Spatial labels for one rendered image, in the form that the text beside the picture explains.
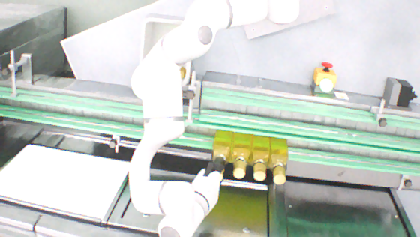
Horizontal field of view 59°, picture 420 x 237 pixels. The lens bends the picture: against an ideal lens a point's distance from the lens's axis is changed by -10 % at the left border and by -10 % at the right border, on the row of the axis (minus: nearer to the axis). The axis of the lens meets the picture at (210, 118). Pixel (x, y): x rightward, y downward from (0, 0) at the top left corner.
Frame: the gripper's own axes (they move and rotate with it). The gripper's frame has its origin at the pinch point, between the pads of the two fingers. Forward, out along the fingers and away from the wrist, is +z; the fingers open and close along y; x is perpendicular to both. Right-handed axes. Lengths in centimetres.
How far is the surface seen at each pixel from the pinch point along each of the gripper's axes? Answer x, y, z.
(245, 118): 0.8, 5.6, 28.1
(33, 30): 111, 17, 47
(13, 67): 77, 16, 3
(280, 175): -16.4, 1.0, 6.9
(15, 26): 106, 23, 31
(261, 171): -11.0, 1.5, 5.6
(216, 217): -1.8, -12.8, -1.5
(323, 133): -24.7, 5.5, 31.4
